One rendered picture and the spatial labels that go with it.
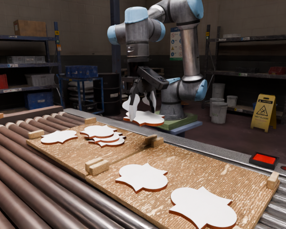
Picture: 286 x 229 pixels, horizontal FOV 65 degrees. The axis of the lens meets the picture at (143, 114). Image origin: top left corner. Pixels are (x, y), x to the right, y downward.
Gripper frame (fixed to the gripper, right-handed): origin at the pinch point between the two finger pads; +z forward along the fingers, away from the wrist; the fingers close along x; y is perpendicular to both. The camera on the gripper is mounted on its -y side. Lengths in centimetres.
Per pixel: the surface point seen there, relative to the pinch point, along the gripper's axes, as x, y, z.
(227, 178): -0.6, -29.9, 13.6
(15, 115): 17, 80, 7
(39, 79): -139, 417, 9
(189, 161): -2.0, -17.0, 13.0
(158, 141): -4.9, -1.9, 10.2
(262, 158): -22.2, -32.9, 14.4
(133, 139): -4.0, 10.1, 11.7
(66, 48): -236, 471, -57
